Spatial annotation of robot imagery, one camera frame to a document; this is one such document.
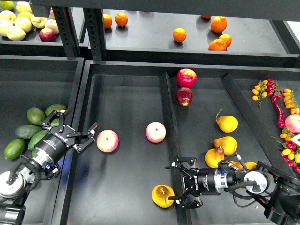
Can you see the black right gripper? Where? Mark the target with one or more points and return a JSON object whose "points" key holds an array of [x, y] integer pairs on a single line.
{"points": [[201, 181]]}

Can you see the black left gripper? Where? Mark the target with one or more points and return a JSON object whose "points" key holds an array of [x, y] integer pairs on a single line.
{"points": [[54, 145]]}

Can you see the yellow pear stem up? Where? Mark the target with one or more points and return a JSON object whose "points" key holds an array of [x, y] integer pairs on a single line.
{"points": [[160, 196]]}

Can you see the dark green avocado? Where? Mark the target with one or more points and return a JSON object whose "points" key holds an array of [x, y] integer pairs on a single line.
{"points": [[36, 138]]}

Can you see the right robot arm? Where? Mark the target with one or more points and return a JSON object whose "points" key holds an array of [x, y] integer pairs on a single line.
{"points": [[273, 189]]}

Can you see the green avocado small middle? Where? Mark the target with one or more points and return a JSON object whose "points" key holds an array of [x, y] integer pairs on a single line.
{"points": [[55, 122]]}

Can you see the green avocado top right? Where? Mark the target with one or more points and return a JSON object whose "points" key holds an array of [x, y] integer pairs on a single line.
{"points": [[56, 107]]}

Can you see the green avocado top left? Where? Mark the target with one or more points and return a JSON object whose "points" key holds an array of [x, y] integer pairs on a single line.
{"points": [[35, 116]]}

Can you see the yellow pear left low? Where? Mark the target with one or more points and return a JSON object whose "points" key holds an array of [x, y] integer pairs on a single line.
{"points": [[214, 156]]}

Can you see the yellow pear low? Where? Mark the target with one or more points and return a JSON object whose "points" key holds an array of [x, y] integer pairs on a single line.
{"points": [[250, 165], [214, 156], [236, 165]]}

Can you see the green avocado centre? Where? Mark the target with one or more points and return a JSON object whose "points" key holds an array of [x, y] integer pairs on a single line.
{"points": [[33, 153]]}

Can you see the dark avocado left middle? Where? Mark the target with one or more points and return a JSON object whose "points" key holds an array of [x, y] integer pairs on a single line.
{"points": [[27, 131]]}

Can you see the yellow pear centre low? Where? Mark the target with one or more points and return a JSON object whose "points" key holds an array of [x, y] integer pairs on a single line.
{"points": [[236, 165]]}

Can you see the yellow pear middle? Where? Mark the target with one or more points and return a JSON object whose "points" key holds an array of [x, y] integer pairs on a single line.
{"points": [[228, 143]]}

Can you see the yellow pear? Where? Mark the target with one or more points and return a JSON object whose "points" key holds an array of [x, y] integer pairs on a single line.
{"points": [[227, 124], [228, 143]]}

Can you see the yellow pear right low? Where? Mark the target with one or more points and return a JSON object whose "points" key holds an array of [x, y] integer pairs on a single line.
{"points": [[250, 165]]}

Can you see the yellow pear top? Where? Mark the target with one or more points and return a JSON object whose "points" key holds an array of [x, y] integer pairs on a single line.
{"points": [[227, 124]]}

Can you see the black tray divider left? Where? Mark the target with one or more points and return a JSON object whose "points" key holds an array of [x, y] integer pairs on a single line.
{"points": [[173, 143]]}

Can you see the black tray divider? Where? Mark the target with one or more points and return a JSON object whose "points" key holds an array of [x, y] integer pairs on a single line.
{"points": [[262, 121], [173, 143]]}

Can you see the pink apple left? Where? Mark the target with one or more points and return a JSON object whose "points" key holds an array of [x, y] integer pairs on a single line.
{"points": [[107, 141]]}

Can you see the pink apple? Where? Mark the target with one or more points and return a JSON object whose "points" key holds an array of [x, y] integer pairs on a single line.
{"points": [[107, 141], [155, 132]]}

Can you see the pink apple centre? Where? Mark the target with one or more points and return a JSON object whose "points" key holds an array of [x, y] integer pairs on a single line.
{"points": [[155, 132]]}

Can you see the black left tray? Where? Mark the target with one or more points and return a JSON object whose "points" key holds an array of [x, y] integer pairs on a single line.
{"points": [[32, 81]]}

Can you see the black tray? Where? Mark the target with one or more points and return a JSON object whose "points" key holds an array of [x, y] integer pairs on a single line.
{"points": [[115, 188], [32, 81]]}

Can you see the black centre tray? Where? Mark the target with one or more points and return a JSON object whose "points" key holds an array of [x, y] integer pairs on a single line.
{"points": [[115, 188]]}

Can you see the dark red apple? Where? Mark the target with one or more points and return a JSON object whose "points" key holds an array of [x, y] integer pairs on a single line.
{"points": [[184, 96]]}

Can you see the black tray divider right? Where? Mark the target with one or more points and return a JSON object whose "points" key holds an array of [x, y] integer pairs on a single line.
{"points": [[262, 121]]}

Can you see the black upper left shelf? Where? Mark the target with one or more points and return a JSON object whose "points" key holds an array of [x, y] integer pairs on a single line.
{"points": [[32, 47]]}

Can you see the red apple upper shelf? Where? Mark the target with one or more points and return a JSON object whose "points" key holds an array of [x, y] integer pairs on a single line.
{"points": [[47, 35]]}

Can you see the bright red apple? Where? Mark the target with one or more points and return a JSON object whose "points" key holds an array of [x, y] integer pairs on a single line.
{"points": [[186, 78]]}

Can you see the pink peach upper shelf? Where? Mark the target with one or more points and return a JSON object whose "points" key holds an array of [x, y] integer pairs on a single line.
{"points": [[52, 24]]}

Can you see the mixed cherry tomato cluster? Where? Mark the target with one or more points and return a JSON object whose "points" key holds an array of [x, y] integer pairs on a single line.
{"points": [[289, 150]]}

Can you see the yellow apple with stem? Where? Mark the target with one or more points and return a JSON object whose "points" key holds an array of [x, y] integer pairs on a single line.
{"points": [[38, 22]]}

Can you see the yellow apple front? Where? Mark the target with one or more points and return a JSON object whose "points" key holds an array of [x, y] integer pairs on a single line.
{"points": [[15, 33]]}

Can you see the red chili pepper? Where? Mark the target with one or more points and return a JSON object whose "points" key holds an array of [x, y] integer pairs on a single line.
{"points": [[280, 113]]}

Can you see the yellow apple middle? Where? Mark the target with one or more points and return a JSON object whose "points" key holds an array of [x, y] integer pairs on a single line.
{"points": [[24, 23]]}

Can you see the white label card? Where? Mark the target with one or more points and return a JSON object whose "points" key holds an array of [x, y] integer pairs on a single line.
{"points": [[296, 139]]}

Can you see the yellow apple far left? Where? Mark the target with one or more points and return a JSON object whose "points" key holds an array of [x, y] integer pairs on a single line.
{"points": [[4, 26]]}

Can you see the black perforated post left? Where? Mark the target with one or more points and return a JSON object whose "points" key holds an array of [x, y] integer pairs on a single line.
{"points": [[64, 19]]}

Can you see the black perforated post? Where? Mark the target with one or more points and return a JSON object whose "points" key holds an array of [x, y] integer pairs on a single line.
{"points": [[95, 27], [64, 19]]}

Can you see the black perforated post right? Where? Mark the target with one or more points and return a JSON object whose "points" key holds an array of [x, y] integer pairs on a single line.
{"points": [[95, 27]]}

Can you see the pink peach behind post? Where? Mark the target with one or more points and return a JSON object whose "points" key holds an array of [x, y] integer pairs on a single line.
{"points": [[51, 14]]}

